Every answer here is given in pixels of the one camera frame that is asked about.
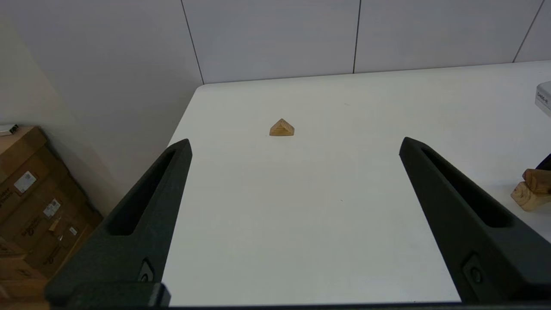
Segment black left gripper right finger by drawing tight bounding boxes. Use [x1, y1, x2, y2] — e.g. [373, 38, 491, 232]
[399, 136, 551, 303]

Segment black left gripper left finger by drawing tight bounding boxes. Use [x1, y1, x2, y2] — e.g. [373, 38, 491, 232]
[44, 138, 193, 294]

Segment rectangular wooden building block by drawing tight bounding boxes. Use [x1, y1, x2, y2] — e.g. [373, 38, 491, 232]
[522, 169, 551, 194]

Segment arched wooden building block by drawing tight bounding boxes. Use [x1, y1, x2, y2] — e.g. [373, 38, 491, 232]
[511, 181, 551, 212]

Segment triangular wooden building block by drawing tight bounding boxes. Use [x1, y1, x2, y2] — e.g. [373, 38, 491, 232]
[269, 118, 295, 137]

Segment labelled brown cardboard box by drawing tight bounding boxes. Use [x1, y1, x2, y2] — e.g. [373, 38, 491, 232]
[0, 126, 104, 278]

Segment plain brown cardboard box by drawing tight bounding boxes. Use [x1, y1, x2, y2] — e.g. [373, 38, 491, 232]
[0, 237, 49, 302]

